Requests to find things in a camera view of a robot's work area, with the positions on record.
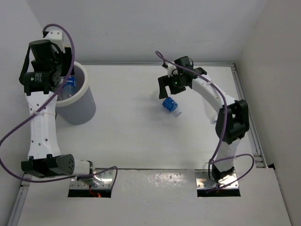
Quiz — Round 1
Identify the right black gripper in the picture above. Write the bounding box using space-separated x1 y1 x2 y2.
159 72 186 98

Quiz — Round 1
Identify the blue label water bottle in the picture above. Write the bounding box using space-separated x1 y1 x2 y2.
61 76 76 100
162 97 182 117

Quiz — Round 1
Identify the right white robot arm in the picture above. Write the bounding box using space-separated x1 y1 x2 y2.
156 52 250 182

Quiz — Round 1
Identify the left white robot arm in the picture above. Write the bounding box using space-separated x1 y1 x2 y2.
19 40 91 178

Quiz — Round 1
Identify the white round plastic bin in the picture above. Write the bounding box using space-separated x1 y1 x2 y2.
55 62 96 125

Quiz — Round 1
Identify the clear crushed bottle white cap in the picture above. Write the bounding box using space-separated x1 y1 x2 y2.
209 110 218 124

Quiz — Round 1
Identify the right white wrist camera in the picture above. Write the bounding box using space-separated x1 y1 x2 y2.
162 62 178 77

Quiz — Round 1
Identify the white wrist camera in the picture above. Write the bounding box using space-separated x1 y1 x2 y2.
43 30 65 53
162 62 178 77

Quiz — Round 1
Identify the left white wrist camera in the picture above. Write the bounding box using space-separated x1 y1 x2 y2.
43 30 65 53

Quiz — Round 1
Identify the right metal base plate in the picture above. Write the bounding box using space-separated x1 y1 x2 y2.
195 169 239 190

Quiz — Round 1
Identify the metal base plate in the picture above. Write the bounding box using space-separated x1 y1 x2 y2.
69 169 115 190
195 169 239 190

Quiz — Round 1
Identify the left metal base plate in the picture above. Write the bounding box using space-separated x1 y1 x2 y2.
69 169 115 190

